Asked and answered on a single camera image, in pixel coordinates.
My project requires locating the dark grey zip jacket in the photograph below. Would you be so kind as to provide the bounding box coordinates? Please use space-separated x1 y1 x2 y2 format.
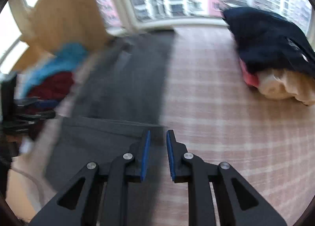
45 30 175 225

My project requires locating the dark red garment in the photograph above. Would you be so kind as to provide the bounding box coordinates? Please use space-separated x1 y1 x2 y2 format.
26 72 75 115

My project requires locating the blue garment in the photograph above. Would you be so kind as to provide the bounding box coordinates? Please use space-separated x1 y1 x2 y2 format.
21 42 89 98

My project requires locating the pink plaid mat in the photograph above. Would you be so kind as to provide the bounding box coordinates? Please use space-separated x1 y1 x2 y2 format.
25 26 314 225

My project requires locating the cream folded garment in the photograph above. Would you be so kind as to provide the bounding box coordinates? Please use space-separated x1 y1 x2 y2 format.
257 69 314 106

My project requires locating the navy swoosh shirt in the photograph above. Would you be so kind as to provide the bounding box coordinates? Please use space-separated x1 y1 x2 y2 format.
223 7 314 77

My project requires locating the black cable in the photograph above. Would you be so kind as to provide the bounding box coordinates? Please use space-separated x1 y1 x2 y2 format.
11 164 46 207

